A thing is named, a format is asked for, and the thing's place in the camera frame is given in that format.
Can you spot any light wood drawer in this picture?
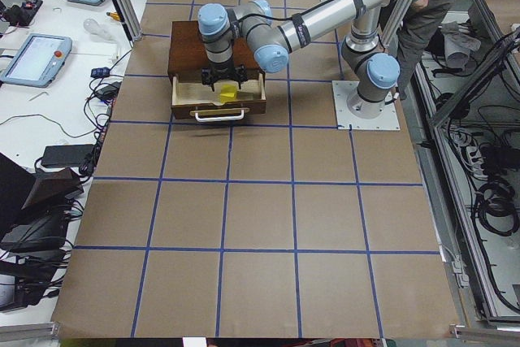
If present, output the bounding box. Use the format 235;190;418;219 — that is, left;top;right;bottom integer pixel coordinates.
171;71;267;123

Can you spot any dark wooden drawer cabinet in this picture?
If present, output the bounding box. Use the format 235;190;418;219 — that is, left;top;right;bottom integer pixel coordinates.
167;21;265;83

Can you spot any white drawer handle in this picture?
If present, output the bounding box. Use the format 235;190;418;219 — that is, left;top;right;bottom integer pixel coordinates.
190;107;249;123

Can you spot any black power adapter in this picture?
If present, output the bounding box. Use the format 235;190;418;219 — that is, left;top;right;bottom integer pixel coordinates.
41;144;94;168

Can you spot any person in dark clothes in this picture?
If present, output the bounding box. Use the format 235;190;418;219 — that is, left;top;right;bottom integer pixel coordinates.
396;0;456;100

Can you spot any teach pendant near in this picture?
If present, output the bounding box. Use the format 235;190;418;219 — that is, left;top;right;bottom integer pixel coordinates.
1;33;72;88

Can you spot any yellow cube block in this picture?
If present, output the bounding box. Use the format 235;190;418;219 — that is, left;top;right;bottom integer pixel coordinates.
219;84;238;104

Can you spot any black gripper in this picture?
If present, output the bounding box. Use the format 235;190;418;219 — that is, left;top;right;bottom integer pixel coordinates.
201;64;247;92

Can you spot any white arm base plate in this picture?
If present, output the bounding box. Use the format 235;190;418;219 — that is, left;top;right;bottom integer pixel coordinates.
332;80;401;132

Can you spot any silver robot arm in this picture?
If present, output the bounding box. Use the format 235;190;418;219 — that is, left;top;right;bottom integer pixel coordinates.
197;0;401;118

